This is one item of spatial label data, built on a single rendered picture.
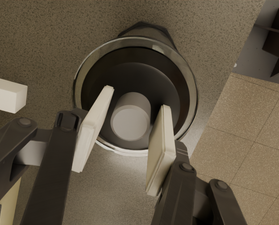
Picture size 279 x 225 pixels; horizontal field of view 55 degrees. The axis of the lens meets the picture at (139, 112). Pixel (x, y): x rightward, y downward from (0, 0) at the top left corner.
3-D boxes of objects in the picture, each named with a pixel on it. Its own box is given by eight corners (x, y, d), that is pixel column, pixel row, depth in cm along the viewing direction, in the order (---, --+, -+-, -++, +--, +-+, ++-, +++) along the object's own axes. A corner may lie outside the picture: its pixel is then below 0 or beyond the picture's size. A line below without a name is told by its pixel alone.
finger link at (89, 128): (80, 174, 15) (67, 170, 15) (104, 121, 21) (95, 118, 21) (94, 128, 14) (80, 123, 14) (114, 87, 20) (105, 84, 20)
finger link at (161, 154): (163, 151, 14) (176, 156, 14) (161, 103, 20) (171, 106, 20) (144, 194, 15) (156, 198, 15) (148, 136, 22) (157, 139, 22)
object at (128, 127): (77, 121, 26) (52, 157, 20) (102, 27, 23) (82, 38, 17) (165, 150, 27) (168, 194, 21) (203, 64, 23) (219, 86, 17)
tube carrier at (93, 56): (104, 77, 44) (62, 140, 25) (119, 10, 40) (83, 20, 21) (167, 95, 45) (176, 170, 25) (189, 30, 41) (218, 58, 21)
